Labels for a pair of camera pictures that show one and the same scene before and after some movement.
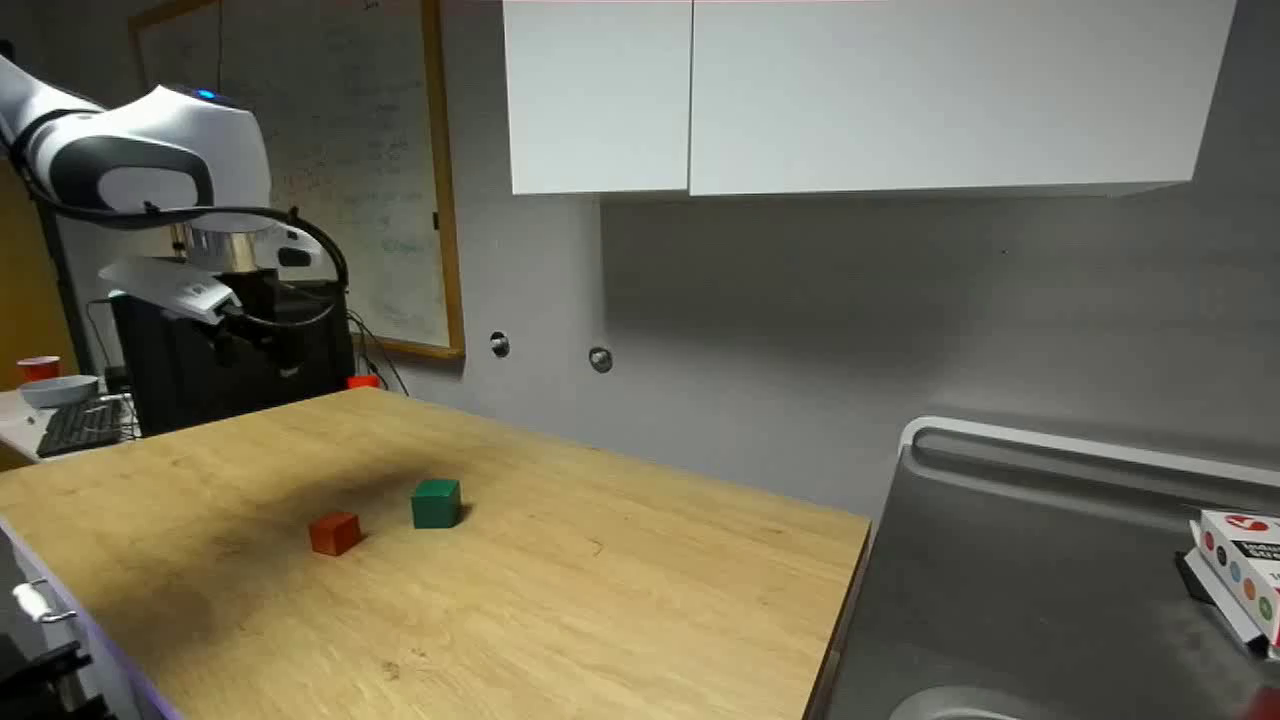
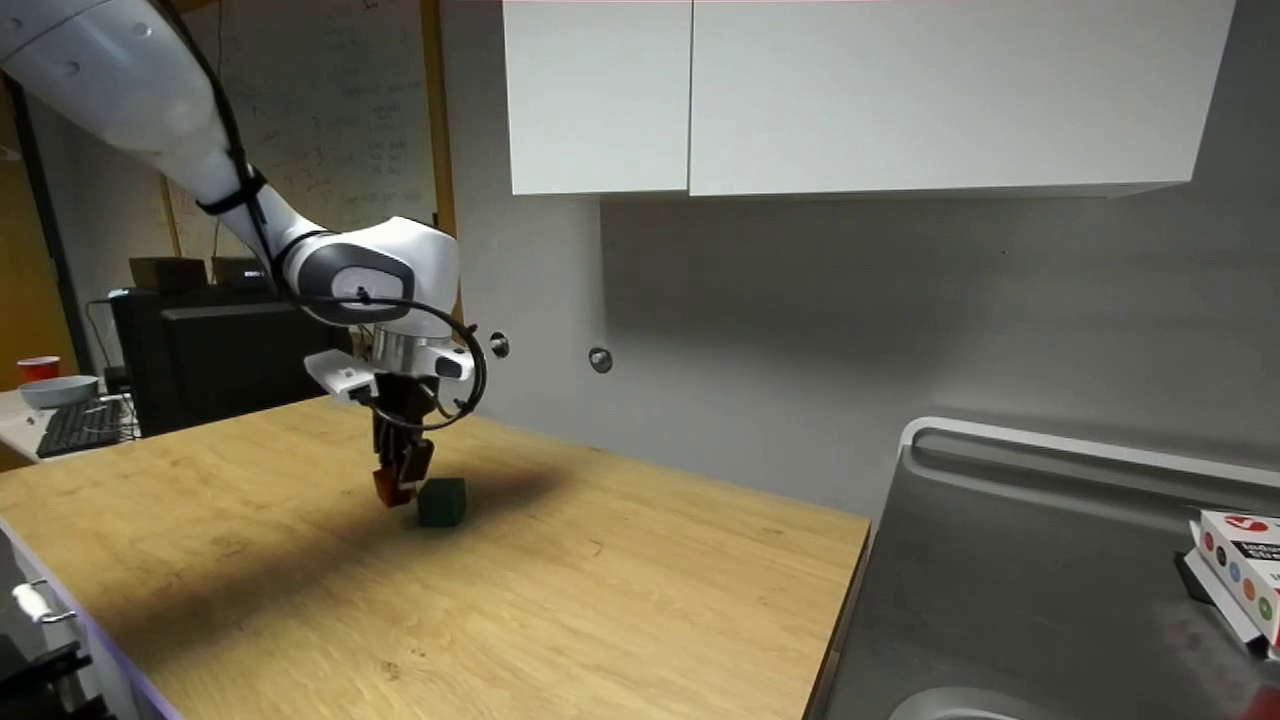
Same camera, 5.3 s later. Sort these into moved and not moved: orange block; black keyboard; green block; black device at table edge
Moved: orange block
Not moved: black keyboard; green block; black device at table edge
